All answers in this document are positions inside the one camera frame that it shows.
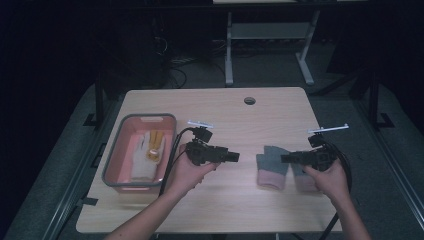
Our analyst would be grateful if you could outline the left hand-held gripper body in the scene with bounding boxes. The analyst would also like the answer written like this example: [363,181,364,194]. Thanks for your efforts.
[184,119,231,167]

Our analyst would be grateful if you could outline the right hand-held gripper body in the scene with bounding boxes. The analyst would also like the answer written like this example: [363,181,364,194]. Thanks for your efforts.
[298,123,350,173]

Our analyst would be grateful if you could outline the grey fingerless glove pink cuff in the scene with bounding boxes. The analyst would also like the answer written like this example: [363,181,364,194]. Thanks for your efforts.
[255,145,292,191]
[289,162,322,193]

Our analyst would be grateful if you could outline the beige glove orange patch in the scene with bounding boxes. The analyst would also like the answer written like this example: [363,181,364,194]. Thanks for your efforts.
[145,129,167,164]

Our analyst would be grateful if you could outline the beige glove orange fingertips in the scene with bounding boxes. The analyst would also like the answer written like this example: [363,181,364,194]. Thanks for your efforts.
[130,131,158,183]

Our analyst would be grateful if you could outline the pink basin grey rim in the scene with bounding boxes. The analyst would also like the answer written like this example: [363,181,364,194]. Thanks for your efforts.
[101,113,178,195]

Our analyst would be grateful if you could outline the person's right hand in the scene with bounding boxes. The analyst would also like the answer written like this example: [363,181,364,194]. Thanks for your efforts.
[302,159,351,206]

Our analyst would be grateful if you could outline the person's left hand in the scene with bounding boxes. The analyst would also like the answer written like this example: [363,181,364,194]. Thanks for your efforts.
[165,143,221,201]

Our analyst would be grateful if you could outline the grey metal stand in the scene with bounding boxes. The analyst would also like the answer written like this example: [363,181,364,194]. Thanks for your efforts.
[224,9,321,87]

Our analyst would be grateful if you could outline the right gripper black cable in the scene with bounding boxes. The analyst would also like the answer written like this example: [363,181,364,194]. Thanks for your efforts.
[317,140,353,240]

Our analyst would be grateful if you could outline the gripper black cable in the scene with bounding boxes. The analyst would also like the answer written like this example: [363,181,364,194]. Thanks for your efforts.
[158,127,198,197]
[317,140,353,240]

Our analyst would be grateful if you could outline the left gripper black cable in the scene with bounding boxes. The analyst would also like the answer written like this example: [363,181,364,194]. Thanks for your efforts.
[158,127,198,197]

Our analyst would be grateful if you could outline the grey metal floor rail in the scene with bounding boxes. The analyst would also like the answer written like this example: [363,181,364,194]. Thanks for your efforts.
[353,99,424,229]
[41,99,118,240]

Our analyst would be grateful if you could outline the black metal post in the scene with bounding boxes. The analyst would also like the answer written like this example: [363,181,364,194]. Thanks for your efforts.
[368,71,395,131]
[94,74,105,127]

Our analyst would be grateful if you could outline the bundle of floor cables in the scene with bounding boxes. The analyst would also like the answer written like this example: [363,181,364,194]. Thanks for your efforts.
[168,57,196,89]

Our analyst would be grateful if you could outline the black table strap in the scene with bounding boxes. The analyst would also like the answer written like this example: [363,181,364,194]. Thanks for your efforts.
[76,196,100,207]

